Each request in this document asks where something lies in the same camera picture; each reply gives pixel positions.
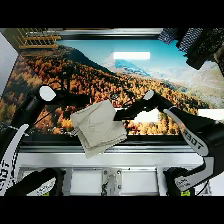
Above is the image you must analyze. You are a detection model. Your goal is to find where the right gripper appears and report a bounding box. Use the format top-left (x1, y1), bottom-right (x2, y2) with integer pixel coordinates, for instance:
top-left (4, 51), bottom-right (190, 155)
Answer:
top-left (113, 99), bottom-right (150, 122)

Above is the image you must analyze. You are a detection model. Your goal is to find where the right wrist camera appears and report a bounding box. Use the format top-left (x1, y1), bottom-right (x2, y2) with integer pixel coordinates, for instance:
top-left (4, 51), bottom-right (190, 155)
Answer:
top-left (109, 89), bottom-right (135, 107)

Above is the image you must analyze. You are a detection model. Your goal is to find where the black cable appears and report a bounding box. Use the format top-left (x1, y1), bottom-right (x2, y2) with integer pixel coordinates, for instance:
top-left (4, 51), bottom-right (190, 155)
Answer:
top-left (195, 178), bottom-right (212, 197)
top-left (31, 105), bottom-right (60, 130)

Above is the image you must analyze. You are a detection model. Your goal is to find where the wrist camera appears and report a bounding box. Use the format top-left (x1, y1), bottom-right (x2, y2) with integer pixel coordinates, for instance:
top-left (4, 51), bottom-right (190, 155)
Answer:
top-left (109, 89), bottom-right (135, 107)
top-left (61, 65), bottom-right (76, 92)

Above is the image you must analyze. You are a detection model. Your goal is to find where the heap of clothes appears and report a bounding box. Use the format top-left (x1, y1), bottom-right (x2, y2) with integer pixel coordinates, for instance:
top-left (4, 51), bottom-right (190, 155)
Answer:
top-left (157, 28), bottom-right (224, 78)

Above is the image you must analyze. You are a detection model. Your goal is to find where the beige garment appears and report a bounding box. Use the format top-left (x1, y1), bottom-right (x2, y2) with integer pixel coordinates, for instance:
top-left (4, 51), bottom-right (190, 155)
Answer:
top-left (69, 99), bottom-right (129, 159)

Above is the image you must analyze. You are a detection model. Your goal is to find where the silver frame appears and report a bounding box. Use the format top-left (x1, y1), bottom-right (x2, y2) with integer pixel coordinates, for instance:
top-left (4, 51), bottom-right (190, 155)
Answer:
top-left (14, 28), bottom-right (224, 197)

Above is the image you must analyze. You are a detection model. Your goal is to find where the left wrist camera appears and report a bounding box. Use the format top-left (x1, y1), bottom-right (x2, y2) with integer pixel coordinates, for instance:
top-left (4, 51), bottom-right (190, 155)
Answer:
top-left (61, 65), bottom-right (76, 92)

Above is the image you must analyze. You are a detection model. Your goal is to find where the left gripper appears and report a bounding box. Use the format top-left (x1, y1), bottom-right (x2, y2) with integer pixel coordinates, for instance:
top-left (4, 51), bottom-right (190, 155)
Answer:
top-left (57, 89), bottom-right (87, 108)

